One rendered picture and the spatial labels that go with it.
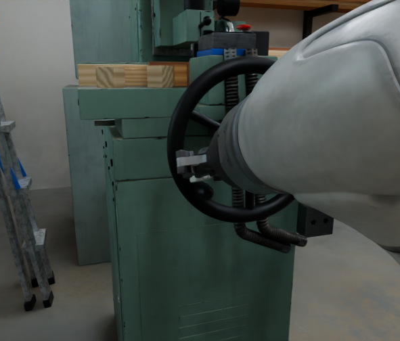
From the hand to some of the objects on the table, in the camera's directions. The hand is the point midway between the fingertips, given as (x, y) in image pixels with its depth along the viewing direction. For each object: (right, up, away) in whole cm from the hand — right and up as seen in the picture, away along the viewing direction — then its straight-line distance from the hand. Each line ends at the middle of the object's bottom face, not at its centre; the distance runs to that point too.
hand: (200, 170), depth 54 cm
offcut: (-18, +17, +21) cm, 32 cm away
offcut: (-8, +17, +23) cm, 30 cm away
